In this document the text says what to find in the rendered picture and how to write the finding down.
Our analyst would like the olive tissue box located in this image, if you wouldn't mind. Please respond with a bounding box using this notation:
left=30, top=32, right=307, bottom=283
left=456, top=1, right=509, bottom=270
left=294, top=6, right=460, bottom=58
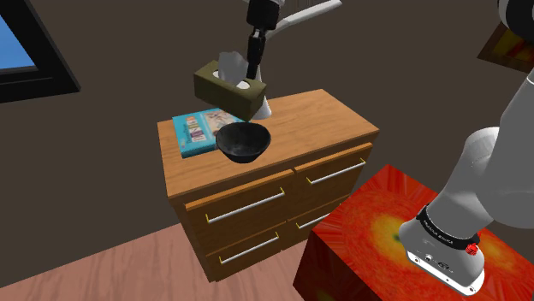
left=193, top=50, right=268, bottom=123

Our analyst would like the black framed window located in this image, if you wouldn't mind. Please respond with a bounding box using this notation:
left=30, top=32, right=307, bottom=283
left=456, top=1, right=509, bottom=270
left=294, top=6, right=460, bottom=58
left=0, top=0, right=82, bottom=105

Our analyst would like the black bowl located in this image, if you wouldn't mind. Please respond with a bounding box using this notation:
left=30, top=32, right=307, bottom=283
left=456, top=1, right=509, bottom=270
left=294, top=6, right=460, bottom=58
left=215, top=121, right=272, bottom=165

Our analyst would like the wooden chest of drawers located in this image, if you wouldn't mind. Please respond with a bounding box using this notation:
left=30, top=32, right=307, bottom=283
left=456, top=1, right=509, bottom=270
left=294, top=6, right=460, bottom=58
left=157, top=88, right=381, bottom=284

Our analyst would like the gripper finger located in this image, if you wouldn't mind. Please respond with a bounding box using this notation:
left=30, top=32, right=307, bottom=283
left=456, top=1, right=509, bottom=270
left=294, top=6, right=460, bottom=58
left=245, top=27, right=267, bottom=80

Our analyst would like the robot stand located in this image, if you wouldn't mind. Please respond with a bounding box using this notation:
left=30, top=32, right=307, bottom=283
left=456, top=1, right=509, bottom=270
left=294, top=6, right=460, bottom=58
left=292, top=163, right=534, bottom=301

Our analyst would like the dark framed wall picture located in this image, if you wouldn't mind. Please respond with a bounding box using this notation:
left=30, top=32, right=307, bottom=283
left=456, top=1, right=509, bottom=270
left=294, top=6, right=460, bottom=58
left=477, top=21, right=534, bottom=75

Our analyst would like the light blue book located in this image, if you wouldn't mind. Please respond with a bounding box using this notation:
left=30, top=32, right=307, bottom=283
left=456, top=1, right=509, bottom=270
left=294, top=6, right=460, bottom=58
left=172, top=108, right=247, bottom=159

